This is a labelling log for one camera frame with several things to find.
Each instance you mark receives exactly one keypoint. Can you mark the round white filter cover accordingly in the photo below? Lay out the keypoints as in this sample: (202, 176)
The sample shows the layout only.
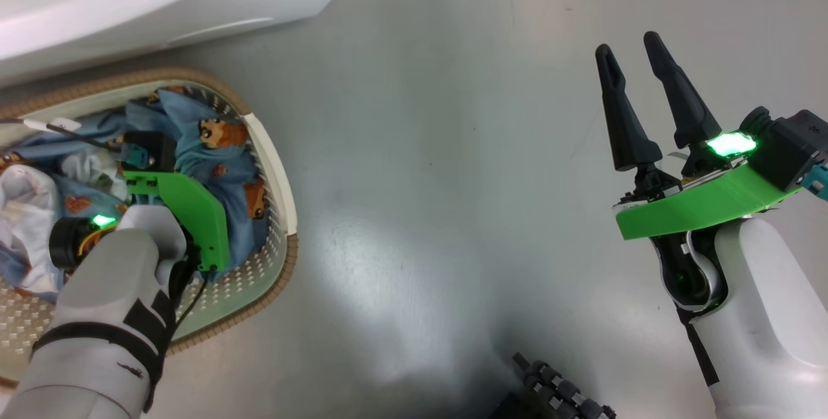
(223, 33)

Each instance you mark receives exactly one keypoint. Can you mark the teal right camera connector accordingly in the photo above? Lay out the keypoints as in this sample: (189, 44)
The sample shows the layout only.
(818, 181)

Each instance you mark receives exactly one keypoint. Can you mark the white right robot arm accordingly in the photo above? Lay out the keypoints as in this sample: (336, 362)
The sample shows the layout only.
(770, 315)

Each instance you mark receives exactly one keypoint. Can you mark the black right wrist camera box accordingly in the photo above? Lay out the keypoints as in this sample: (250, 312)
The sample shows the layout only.
(789, 147)

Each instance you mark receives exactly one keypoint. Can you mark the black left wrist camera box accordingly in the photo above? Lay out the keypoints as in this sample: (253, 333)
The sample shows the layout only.
(158, 147)

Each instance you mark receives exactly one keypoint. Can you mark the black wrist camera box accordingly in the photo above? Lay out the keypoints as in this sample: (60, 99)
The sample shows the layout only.
(789, 147)
(158, 147)

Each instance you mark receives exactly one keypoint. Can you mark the cream basket with brown rim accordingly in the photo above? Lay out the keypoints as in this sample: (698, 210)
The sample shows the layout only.
(259, 277)

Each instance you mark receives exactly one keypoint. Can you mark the blue bear-print garment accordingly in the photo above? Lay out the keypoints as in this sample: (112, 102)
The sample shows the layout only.
(187, 108)

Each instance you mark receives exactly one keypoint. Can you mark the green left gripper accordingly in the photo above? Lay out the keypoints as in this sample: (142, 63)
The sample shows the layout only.
(200, 212)

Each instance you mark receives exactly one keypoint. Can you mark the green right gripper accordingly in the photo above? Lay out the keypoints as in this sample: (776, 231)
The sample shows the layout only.
(698, 209)

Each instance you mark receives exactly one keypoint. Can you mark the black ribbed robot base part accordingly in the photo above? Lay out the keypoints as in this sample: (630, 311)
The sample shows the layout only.
(556, 393)

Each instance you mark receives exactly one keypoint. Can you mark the teal camera connector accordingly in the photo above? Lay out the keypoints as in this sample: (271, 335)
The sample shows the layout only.
(138, 158)
(818, 181)

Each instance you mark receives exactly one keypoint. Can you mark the teal left camera connector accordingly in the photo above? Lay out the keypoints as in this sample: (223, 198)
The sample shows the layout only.
(138, 158)

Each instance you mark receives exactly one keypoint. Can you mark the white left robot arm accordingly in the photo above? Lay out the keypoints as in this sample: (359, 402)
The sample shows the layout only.
(97, 290)

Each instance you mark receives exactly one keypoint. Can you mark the white garment with red print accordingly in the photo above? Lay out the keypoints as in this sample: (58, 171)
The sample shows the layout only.
(26, 212)

